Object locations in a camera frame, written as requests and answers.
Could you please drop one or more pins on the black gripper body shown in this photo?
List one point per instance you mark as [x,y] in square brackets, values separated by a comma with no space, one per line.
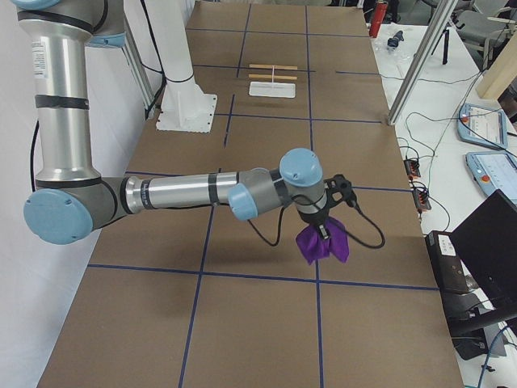
[316,218]

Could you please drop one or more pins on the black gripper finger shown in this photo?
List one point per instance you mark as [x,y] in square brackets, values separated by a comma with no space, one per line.
[323,232]

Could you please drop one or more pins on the purple towel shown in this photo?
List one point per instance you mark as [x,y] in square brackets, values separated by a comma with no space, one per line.
[314,247]

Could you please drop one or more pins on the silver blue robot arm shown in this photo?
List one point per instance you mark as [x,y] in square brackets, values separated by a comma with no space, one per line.
[71,198]

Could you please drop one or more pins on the white rack with wooden bars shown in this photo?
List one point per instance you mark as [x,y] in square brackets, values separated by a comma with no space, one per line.
[272,85]

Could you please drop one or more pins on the orange black connector block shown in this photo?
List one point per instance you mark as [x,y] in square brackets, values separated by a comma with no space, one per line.
[412,168]

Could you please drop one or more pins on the black desktop computer box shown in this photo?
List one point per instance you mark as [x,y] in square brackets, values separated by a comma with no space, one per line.
[446,264]

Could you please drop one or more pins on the black monitor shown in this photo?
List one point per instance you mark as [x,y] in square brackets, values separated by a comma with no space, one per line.
[485,241]

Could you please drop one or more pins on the near blue teach pendant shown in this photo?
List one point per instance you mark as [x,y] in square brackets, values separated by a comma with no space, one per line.
[494,170]

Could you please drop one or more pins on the blue teach pendant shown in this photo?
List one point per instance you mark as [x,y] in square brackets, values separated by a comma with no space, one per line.
[494,170]
[482,126]

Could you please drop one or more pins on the far blue teach pendant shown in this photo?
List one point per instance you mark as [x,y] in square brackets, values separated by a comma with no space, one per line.
[482,126]

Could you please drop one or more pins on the dark blue folded umbrella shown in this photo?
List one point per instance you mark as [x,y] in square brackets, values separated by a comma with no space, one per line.
[394,41]

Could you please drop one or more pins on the red cylinder bottle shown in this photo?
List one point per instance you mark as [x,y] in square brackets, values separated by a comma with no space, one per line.
[377,18]

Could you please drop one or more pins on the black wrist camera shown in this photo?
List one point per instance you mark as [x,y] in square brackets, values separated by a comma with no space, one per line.
[338,190]

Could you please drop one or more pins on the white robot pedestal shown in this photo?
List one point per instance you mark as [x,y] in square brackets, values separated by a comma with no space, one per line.
[180,103]

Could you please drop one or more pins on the aluminium frame post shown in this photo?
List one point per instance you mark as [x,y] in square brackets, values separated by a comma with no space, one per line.
[430,39]

